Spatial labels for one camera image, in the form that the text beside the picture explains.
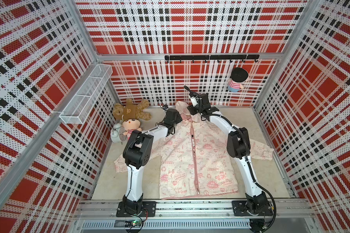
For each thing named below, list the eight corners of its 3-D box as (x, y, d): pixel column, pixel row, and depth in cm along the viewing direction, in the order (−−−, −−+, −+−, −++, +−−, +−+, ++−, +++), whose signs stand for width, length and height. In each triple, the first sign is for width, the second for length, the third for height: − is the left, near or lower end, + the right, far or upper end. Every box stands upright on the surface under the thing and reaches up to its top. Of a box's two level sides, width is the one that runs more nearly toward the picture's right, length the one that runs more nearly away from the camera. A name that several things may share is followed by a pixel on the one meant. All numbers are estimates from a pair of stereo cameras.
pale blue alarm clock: (115, 144, 99) (108, 136, 90) (119, 131, 106) (113, 122, 97) (123, 144, 99) (117, 136, 90) (127, 131, 106) (122, 122, 97)
